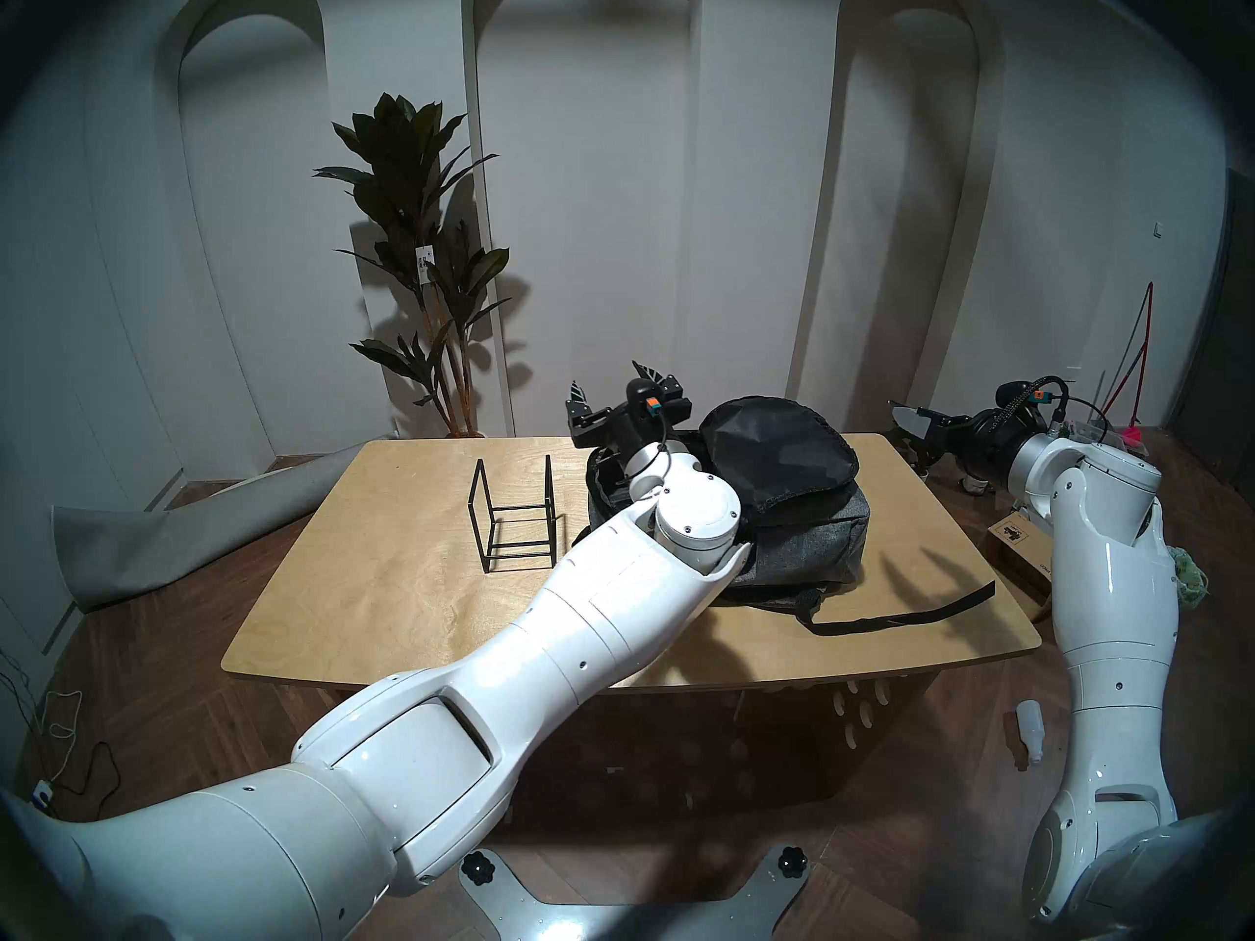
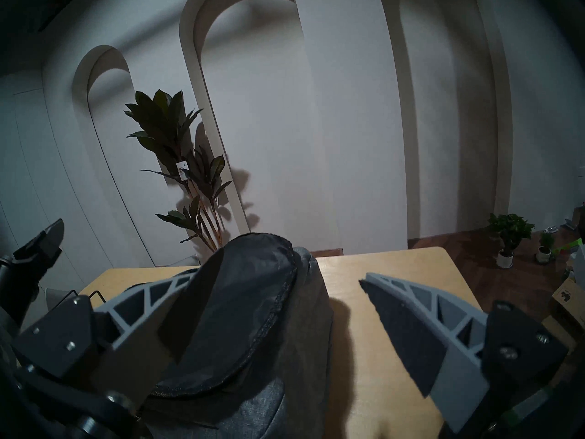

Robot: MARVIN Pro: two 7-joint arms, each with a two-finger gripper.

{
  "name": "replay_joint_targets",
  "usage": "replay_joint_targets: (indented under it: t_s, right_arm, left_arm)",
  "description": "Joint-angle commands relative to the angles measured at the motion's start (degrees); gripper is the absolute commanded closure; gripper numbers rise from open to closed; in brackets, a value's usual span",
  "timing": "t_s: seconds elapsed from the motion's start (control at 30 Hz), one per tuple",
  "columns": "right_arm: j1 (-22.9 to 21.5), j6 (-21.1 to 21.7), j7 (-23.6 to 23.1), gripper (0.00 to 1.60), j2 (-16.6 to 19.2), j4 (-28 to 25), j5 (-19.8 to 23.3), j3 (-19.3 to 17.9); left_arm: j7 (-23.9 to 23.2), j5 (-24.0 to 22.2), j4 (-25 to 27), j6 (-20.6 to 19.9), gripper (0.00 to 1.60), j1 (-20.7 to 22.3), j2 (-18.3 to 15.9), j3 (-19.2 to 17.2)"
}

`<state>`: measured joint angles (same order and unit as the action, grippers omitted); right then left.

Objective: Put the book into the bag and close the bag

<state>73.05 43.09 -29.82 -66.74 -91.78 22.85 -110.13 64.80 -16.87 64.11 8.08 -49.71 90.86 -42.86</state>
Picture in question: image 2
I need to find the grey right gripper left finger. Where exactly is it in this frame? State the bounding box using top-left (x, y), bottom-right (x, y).
top-left (91, 248), bottom-right (225, 407)

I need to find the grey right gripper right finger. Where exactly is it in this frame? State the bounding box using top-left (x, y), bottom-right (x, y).
top-left (359, 273), bottom-right (490, 434)

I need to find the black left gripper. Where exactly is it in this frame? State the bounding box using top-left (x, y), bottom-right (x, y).
top-left (0, 219), bottom-right (64, 327)

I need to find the grey backpack with black lining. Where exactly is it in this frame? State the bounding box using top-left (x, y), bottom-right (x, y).
top-left (137, 232), bottom-right (335, 439)

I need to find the brown cardboard box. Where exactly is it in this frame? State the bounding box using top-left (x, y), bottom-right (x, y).
top-left (551, 277), bottom-right (585, 330)

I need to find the small green plant white pot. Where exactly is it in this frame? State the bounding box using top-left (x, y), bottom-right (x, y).
top-left (487, 213), bottom-right (535, 270)

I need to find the tiny green plant white pot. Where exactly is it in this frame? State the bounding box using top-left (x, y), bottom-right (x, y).
top-left (536, 231), bottom-right (556, 264)

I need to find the green yellow plastic toy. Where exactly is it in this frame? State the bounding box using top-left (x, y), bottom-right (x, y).
top-left (551, 238), bottom-right (585, 256)

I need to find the tall dark leafy potted plant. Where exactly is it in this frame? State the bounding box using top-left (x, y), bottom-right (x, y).
top-left (124, 89), bottom-right (233, 252)

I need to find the black wire book stand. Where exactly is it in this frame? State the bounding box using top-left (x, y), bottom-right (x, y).
top-left (68, 289), bottom-right (104, 307)

